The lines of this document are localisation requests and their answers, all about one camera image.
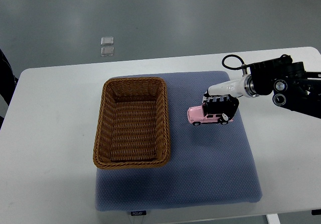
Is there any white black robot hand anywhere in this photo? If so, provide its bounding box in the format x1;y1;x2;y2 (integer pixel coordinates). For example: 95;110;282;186
202;80;243;125

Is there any pink toy car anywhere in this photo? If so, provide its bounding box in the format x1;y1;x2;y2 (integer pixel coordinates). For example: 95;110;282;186
187;102;234;126

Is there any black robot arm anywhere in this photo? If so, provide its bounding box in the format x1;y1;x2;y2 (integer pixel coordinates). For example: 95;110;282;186
248;54;320;118

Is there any brown wicker basket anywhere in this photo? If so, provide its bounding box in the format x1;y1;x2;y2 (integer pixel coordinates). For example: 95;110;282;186
93;77;171;170

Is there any blue-grey padded mat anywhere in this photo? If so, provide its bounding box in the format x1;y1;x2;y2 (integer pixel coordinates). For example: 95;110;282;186
96;71;262;211

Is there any lower floor socket plate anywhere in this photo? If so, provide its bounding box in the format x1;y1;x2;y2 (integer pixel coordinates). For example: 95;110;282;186
101;46;114;56

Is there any floor socket plate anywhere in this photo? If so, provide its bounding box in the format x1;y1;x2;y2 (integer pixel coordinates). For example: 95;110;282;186
101;36;114;46
101;46;114;56

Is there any white table leg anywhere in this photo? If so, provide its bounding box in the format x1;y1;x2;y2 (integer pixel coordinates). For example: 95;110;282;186
266;214;280;224

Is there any upper floor socket plate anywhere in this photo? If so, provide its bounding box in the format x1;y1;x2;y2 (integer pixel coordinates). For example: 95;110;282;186
101;36;114;46

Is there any black clothed person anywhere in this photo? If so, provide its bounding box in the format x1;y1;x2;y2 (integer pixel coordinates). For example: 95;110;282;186
0;48;19;129

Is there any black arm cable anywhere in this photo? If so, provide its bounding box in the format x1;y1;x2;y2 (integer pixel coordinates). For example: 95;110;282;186
221;54;249;76

